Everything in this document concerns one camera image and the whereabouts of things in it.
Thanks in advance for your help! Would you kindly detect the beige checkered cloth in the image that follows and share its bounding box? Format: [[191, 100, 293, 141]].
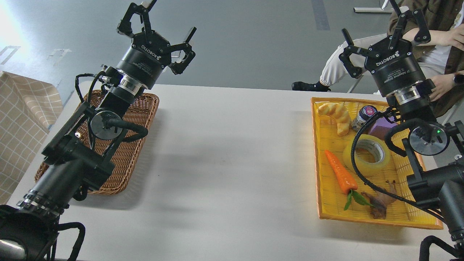
[[0, 71, 63, 204]]

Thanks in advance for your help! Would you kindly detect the purple foam block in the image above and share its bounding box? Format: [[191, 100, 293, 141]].
[[367, 117, 398, 140]]

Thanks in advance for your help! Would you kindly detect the white metal stand base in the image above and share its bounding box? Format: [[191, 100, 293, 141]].
[[353, 0, 393, 13]]

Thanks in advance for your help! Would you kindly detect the small dark jar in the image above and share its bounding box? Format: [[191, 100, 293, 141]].
[[351, 105, 378, 132]]

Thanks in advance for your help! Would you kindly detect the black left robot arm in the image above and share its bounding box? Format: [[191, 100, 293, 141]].
[[1, 0, 196, 261]]

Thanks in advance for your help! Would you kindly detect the toy croissant bread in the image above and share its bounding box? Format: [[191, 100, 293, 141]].
[[317, 103, 352, 137]]

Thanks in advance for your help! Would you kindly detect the orange toy carrot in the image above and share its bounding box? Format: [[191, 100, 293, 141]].
[[324, 150, 372, 211]]

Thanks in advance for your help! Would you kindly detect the seated person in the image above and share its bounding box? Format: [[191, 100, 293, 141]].
[[291, 0, 464, 117]]

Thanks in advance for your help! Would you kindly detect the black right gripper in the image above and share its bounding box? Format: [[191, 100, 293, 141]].
[[339, 0, 431, 97]]

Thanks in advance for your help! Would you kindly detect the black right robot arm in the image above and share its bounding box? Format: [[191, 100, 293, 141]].
[[339, 0, 464, 261]]

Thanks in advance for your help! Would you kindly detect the brown toy animal figure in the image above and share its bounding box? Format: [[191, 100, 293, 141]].
[[361, 191, 396, 219]]

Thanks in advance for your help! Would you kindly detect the yellow tape roll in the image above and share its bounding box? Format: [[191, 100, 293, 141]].
[[354, 134, 391, 177]]

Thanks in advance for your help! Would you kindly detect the brown wicker basket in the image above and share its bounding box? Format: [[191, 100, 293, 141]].
[[34, 90, 160, 195]]

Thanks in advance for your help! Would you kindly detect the yellow plastic basket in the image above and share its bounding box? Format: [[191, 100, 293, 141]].
[[311, 97, 443, 229]]

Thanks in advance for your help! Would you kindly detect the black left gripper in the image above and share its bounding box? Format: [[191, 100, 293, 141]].
[[116, 3, 197, 90]]

